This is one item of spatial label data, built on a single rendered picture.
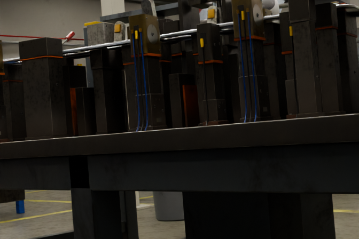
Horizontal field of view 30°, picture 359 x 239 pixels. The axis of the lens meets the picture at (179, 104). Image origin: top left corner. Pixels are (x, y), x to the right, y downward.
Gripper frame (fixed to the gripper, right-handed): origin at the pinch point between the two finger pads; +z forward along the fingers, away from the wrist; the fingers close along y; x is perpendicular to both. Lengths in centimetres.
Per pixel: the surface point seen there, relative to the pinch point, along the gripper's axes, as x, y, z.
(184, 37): 38.8, 20.5, 22.9
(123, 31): 7.5, 19.9, 16.1
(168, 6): 15.7, 3.9, 7.3
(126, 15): -2.5, 9.1, 7.6
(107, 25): 0.8, 21.7, 12.9
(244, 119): 79, 41, 52
